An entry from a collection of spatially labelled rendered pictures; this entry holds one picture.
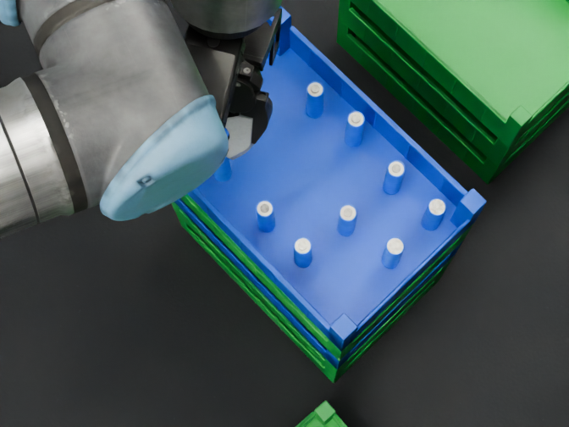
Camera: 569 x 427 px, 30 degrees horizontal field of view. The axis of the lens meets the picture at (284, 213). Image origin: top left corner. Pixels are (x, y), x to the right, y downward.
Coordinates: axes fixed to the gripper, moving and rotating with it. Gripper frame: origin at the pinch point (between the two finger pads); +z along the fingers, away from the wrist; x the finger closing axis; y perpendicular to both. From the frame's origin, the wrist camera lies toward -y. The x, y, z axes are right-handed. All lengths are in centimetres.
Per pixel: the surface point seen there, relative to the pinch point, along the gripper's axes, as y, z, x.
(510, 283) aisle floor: 19, 44, -35
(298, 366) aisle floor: 0.7, 48.6, -10.9
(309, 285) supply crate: -3.0, 16.0, -10.9
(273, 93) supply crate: 15.8, 11.0, -1.3
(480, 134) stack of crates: 29.5, 27.4, -25.6
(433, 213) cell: 4.3, 7.4, -21.2
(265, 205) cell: 0.6, 8.4, -4.8
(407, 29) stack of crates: 34.7, 17.3, -13.2
